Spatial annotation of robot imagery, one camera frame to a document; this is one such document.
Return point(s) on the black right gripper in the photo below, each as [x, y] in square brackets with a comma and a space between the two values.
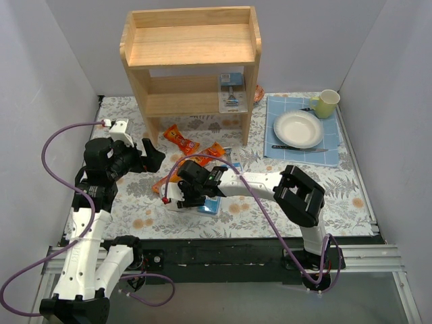
[188, 198]

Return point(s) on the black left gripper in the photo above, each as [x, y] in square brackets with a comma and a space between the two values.
[139, 160]

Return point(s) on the blue razor blister pack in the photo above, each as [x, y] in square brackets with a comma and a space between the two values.
[209, 209]
[232, 95]
[232, 156]

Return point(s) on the wooden two-tier shelf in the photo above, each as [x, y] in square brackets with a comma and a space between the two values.
[189, 38]

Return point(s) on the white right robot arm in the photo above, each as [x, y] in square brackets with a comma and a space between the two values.
[299, 197]

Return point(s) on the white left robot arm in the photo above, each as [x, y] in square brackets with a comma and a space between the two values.
[84, 287]

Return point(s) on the floral patterned table mat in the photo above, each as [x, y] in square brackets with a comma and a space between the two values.
[138, 211]

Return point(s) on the orange razor pack long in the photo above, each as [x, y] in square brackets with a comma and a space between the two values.
[156, 188]

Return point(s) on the orange razor pack upper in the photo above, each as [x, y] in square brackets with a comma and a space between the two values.
[180, 140]

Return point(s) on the orange razor pack middle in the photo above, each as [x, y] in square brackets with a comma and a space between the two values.
[215, 150]

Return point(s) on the red patterned small bowl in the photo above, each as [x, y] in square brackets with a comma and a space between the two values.
[258, 94]

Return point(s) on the blue checked cloth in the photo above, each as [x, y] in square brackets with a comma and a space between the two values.
[295, 133]

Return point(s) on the white paper plate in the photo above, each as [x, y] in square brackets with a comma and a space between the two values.
[298, 128]

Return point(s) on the yellow-green mug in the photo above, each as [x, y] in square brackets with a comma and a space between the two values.
[324, 105]

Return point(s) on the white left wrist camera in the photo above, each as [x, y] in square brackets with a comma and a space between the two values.
[119, 130]

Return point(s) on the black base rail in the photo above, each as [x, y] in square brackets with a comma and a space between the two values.
[232, 260]

